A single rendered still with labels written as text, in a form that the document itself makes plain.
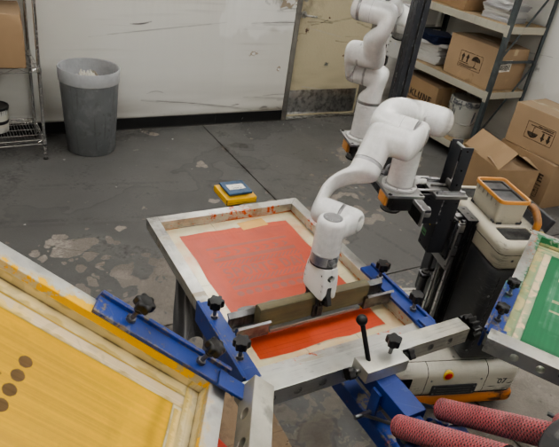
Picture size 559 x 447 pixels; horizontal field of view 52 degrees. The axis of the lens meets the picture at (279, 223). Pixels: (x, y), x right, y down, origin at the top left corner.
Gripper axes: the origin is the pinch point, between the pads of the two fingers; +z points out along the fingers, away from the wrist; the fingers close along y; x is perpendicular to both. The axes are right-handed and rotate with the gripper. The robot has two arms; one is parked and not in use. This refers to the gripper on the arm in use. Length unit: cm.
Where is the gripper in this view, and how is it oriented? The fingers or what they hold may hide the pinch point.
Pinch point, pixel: (313, 305)
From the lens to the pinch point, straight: 160.0
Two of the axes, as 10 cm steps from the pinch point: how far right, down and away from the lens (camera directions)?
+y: -4.7, -5.0, 7.3
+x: -8.7, 1.3, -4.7
